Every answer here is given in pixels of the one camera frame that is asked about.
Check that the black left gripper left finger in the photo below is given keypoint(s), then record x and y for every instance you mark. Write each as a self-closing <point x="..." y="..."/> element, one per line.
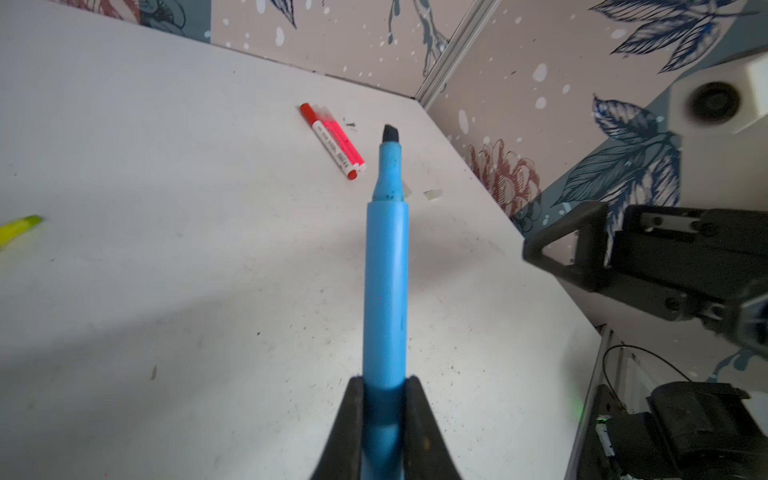
<point x="342" y="455"/>

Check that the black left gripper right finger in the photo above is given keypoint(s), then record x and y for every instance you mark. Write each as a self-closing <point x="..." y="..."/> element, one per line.
<point x="425" y="454"/>

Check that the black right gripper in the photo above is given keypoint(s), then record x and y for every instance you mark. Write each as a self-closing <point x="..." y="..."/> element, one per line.
<point x="673" y="263"/>

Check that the clear pen cap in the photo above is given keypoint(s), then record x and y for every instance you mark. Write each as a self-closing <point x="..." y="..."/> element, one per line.
<point x="408" y="192"/>
<point x="433" y="194"/>

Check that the blue highlighter pen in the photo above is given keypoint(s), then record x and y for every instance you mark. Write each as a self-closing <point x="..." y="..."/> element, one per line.
<point x="385" y="315"/>

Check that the white marker pen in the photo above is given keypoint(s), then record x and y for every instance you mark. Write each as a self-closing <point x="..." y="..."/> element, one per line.
<point x="333" y="148"/>

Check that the pink highlighter pen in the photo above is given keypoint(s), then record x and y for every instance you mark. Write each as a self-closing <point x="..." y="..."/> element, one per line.
<point x="343" y="140"/>

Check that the yellow highlighter pen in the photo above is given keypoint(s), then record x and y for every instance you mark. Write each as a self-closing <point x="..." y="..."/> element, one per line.
<point x="16" y="228"/>

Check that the red pen cap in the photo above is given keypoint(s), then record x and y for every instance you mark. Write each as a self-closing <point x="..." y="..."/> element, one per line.
<point x="308" y="113"/>

